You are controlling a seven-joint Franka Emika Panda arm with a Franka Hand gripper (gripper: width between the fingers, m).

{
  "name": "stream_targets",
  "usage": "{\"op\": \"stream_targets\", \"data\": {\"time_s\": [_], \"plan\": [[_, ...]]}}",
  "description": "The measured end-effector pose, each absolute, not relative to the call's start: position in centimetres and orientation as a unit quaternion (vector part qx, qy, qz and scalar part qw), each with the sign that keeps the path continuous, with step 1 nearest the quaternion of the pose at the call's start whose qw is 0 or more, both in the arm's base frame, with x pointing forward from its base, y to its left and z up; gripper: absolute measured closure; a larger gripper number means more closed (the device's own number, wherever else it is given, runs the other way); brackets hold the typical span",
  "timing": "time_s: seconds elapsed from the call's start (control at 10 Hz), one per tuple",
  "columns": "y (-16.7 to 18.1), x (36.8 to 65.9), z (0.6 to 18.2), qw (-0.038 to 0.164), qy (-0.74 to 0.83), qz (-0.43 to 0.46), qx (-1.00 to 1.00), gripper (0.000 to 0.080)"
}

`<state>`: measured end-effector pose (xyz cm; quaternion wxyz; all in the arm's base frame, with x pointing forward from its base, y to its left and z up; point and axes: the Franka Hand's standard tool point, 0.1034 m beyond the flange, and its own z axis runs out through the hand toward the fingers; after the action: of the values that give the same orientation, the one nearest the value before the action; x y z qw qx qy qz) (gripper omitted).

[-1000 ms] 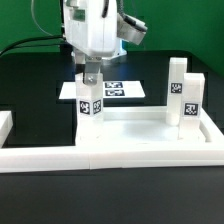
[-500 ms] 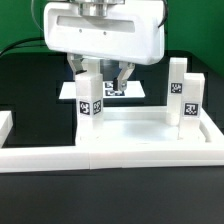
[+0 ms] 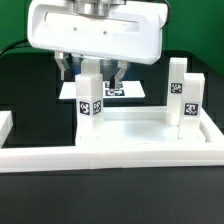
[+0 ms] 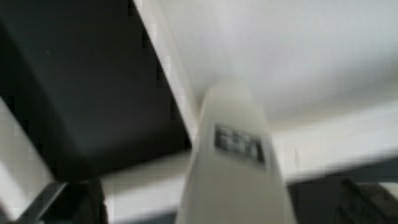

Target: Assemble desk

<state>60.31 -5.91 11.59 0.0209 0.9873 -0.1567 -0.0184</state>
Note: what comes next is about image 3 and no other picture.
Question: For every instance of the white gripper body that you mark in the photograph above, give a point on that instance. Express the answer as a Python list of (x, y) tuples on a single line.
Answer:
[(132, 30)]

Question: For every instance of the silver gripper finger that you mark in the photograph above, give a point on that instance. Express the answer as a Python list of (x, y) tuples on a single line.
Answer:
[(114, 81), (61, 60)]

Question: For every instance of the white desk top tray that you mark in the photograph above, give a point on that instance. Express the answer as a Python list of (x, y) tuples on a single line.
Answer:
[(145, 125)]

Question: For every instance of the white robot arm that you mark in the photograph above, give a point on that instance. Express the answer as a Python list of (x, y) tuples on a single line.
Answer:
[(96, 6)]

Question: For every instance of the fiducial marker plate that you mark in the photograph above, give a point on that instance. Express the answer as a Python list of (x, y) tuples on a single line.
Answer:
[(128, 89)]

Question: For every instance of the white U-shaped fence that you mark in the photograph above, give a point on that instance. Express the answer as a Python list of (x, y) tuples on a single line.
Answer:
[(101, 156)]

